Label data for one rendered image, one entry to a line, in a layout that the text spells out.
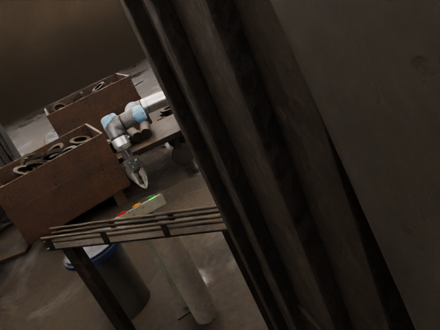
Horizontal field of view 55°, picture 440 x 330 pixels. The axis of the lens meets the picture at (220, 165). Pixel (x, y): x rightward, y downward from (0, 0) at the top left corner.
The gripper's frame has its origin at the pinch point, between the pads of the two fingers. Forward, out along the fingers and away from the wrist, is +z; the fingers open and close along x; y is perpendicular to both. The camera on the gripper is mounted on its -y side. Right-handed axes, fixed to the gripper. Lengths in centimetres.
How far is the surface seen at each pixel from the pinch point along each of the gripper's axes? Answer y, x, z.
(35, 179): -150, -66, -42
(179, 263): 12.5, -3.4, 36.4
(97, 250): -20.9, -34.3, 17.3
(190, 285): 8.1, -3.8, 48.5
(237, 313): 4, 9, 72
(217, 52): 153, 9, -11
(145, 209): 5.4, -5.1, 9.4
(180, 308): -18, -13, 63
